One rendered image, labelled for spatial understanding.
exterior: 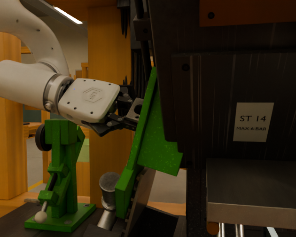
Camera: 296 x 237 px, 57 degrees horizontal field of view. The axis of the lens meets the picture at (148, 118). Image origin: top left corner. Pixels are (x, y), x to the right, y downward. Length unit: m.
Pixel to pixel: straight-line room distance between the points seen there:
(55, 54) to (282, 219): 0.56
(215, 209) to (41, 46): 0.54
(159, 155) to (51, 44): 0.37
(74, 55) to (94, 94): 11.09
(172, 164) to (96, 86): 0.23
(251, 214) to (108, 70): 0.67
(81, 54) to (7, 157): 10.57
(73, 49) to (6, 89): 11.09
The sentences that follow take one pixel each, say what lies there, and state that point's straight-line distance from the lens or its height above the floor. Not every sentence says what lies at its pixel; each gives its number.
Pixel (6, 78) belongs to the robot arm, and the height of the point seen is 1.26.
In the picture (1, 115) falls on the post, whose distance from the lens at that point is 1.04.
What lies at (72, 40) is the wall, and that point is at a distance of 11.78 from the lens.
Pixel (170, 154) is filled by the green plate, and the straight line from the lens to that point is 0.44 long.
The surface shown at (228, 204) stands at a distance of 0.26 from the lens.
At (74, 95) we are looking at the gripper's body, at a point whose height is 1.23.
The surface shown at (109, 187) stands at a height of 1.08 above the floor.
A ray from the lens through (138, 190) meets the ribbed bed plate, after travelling 0.49.
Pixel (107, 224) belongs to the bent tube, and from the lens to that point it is 0.55.
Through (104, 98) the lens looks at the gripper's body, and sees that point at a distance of 0.54.
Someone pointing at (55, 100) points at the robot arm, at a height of 1.22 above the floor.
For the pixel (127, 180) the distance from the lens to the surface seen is 0.44.
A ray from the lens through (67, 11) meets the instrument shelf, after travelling 0.96.
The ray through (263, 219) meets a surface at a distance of 0.27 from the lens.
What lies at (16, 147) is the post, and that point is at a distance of 1.08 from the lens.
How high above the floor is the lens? 1.22
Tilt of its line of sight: 4 degrees down
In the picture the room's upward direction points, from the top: straight up
